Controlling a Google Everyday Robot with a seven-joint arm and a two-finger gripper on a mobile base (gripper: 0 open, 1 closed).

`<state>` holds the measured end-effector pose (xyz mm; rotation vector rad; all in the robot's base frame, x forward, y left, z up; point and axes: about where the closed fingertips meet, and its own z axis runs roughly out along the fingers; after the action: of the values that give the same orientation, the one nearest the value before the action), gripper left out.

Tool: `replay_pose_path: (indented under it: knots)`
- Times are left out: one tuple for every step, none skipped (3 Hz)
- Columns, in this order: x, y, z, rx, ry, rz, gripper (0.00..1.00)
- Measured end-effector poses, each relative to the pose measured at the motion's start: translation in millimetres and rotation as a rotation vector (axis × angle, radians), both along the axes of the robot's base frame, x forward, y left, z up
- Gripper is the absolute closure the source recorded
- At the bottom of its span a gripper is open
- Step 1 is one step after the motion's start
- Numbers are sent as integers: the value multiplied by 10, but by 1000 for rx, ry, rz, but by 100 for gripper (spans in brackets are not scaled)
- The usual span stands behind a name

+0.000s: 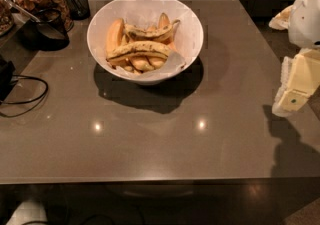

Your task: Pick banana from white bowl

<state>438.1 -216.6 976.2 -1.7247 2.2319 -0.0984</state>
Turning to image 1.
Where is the spotted upper banana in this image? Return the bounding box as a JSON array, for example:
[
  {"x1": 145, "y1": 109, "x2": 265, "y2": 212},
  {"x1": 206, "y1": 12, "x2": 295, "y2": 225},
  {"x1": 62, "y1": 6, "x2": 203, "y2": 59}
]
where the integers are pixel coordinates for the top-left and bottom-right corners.
[{"x1": 124, "y1": 19, "x2": 179, "y2": 42}]

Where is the spotted front banana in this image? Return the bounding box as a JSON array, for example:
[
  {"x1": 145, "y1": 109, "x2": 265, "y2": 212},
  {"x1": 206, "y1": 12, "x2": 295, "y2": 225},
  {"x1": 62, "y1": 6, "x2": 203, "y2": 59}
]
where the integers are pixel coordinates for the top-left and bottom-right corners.
[{"x1": 107, "y1": 41, "x2": 171, "y2": 61}]

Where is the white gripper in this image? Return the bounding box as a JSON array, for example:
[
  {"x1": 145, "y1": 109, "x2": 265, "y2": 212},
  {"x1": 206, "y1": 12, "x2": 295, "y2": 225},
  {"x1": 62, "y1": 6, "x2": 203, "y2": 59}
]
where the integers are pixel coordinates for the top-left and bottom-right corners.
[{"x1": 269, "y1": 0, "x2": 320, "y2": 117}]

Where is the black device at left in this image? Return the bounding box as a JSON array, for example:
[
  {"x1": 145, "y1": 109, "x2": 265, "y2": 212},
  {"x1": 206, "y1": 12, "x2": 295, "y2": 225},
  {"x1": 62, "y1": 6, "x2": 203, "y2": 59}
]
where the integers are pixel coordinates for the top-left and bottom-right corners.
[{"x1": 0, "y1": 56, "x2": 15, "y2": 101}]

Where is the spotted banana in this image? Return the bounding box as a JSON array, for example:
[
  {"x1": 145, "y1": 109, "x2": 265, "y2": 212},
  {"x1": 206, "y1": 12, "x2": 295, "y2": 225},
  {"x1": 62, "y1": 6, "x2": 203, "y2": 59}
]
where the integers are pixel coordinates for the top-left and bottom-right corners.
[
  {"x1": 124, "y1": 19, "x2": 179, "y2": 42},
  {"x1": 107, "y1": 41, "x2": 171, "y2": 61}
]

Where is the white object at bottom left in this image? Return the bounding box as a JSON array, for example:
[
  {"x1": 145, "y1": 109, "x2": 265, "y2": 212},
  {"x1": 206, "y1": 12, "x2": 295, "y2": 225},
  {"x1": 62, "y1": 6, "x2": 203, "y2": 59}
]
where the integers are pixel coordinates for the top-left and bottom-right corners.
[{"x1": 5, "y1": 200, "x2": 48, "y2": 225}]

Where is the bottom bananas pile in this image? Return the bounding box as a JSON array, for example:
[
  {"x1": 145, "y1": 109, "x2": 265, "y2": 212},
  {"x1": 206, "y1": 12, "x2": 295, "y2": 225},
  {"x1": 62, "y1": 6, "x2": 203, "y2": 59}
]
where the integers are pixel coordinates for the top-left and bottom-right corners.
[{"x1": 110, "y1": 56, "x2": 166, "y2": 74}]

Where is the glass jar at far left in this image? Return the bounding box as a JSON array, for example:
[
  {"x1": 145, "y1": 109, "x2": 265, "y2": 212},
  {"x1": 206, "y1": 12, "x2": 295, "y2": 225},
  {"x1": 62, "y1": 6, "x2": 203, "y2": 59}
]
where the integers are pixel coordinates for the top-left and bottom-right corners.
[{"x1": 0, "y1": 0, "x2": 14, "y2": 36}]

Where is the black mesh pen holder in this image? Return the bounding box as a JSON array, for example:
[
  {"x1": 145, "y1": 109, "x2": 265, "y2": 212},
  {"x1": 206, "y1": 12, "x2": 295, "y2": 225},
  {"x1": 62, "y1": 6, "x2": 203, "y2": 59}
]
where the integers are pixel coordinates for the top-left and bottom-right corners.
[{"x1": 66, "y1": 0, "x2": 90, "y2": 20}]

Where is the yellow left banana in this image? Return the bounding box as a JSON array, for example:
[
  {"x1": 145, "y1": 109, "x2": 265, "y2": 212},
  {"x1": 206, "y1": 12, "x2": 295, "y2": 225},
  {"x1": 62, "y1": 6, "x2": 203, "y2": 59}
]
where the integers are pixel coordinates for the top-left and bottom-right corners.
[{"x1": 106, "y1": 18, "x2": 124, "y2": 53}]

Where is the upright banana tip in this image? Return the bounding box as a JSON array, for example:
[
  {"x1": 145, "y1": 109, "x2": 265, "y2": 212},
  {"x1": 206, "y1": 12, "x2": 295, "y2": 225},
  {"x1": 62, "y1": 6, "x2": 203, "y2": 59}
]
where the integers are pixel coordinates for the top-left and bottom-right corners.
[{"x1": 158, "y1": 13, "x2": 170, "y2": 28}]

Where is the white bowl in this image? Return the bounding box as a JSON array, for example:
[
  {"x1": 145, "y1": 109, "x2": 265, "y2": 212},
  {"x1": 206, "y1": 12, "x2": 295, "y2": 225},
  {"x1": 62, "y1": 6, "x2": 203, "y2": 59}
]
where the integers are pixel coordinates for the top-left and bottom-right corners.
[{"x1": 87, "y1": 0, "x2": 204, "y2": 85}]

